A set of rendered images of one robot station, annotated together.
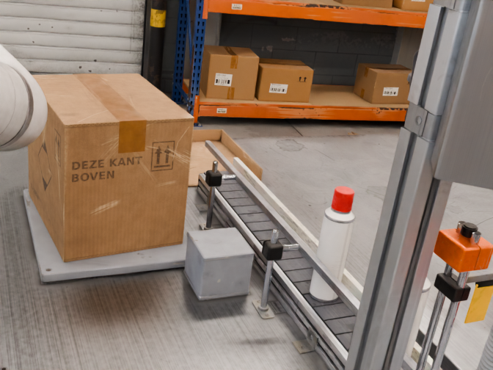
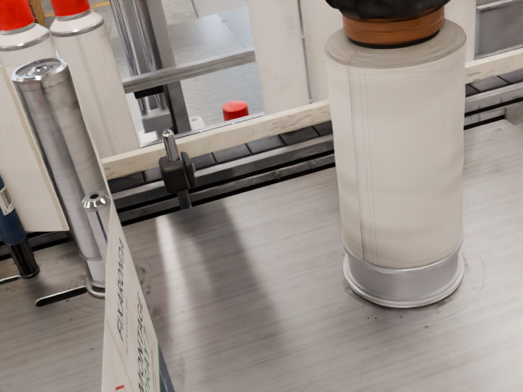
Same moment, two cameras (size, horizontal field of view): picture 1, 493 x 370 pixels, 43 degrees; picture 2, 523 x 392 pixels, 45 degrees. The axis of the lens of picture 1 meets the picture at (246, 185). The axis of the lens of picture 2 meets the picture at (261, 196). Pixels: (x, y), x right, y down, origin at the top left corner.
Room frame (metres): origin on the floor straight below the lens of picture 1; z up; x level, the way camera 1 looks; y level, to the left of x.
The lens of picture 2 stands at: (0.90, -0.89, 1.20)
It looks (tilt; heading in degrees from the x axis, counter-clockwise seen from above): 32 degrees down; 105
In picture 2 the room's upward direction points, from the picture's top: 10 degrees counter-clockwise
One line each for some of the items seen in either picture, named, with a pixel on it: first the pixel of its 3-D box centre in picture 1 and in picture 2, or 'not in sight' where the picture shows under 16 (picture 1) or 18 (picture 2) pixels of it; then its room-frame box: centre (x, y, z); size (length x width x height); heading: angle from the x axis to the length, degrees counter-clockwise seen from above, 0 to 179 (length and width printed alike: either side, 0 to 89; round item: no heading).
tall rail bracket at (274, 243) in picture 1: (279, 269); not in sight; (0.97, -0.08, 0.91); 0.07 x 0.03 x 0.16; 116
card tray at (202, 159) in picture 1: (196, 156); not in sight; (1.60, 0.15, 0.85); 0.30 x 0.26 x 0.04; 26
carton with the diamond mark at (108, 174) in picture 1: (104, 158); not in sight; (1.18, 0.29, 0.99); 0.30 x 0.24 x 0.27; 32
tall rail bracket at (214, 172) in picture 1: (221, 195); not in sight; (1.24, 0.05, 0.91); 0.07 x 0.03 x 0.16; 116
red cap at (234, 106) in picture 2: not in sight; (236, 116); (0.68, -0.16, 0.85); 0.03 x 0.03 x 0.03
